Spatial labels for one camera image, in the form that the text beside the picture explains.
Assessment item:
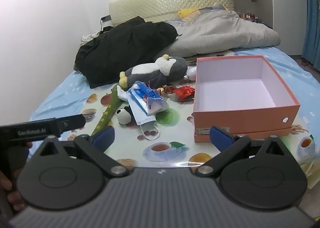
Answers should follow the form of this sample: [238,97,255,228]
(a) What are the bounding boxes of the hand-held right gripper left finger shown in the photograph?
[32,125,130,179]

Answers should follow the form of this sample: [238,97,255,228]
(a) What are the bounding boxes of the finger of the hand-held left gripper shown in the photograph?
[56,114,86,134]

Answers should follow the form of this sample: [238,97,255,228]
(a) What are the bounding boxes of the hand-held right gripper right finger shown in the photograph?
[192,125,288,178]

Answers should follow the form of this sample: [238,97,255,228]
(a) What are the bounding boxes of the pink cardboard box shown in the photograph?
[192,55,300,135]

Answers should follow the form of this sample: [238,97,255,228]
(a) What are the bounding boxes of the small panda plush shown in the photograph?
[116,106,134,125]

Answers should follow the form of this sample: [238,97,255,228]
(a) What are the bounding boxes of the blue plastic packet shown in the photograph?
[127,81,169,114]

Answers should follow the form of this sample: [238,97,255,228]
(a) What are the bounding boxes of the person's left hand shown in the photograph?
[0,170,25,212]

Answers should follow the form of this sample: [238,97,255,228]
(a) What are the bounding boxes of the light blue bed sheet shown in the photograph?
[29,19,320,128]

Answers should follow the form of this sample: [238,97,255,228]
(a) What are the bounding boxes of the red foil wrapper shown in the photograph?
[172,86,195,101]

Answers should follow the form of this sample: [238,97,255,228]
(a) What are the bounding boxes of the grey penguin plush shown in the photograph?
[119,54,188,88]

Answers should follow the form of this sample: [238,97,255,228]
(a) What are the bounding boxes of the white cloth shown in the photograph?
[80,31,103,44]

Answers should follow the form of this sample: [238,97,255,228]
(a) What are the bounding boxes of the black jacket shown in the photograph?
[74,16,179,89]

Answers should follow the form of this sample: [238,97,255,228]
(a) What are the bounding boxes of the grey quilt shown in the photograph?
[164,9,282,58]

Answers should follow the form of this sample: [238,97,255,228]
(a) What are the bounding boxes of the row of small bottles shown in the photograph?
[237,11,265,24]

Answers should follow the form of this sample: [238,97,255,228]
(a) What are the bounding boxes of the yellow patterned pillow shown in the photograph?
[177,8,200,18]

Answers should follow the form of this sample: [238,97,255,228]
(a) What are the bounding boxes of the blue curtain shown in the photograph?
[301,0,320,68]

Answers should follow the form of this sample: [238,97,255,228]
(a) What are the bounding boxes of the white wardrobe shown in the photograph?
[230,0,310,55]

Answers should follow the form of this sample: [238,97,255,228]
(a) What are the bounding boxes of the cream quilted headboard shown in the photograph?
[109,0,234,27]

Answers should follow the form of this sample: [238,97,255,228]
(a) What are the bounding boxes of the black charger with cable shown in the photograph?
[100,15,112,33]

